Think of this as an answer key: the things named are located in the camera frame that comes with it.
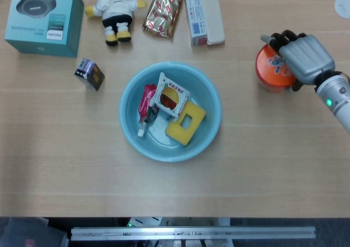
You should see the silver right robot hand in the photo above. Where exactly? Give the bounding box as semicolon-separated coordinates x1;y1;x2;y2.
260;30;343;92

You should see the orange round tin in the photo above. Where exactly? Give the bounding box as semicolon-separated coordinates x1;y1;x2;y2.
255;43;298;93

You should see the white burger snack packet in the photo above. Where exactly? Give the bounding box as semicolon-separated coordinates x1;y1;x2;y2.
155;72;191;118

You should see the gold red foil packet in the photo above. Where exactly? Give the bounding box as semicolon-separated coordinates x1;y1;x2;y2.
142;0;184;38

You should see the round white table disc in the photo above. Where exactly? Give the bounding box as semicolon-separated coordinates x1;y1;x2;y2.
334;0;350;19

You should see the long white carton box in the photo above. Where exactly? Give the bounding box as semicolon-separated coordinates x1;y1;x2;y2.
183;0;226;47

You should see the yellow sponge with rectangular hole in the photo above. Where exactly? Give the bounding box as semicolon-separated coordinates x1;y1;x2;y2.
165;99;207;146

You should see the light blue plastic basin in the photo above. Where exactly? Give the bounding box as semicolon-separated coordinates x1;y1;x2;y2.
118;61;222;163

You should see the black penguin plush toy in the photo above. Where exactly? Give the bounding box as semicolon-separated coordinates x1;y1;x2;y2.
84;0;148;46

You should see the small purple black box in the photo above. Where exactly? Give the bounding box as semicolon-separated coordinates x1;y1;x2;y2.
73;57;106;91

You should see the teal speaker box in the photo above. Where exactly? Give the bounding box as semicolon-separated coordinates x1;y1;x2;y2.
4;0;85;58

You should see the aluminium rail bar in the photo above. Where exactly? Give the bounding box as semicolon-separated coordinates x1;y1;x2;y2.
71;226;316;242

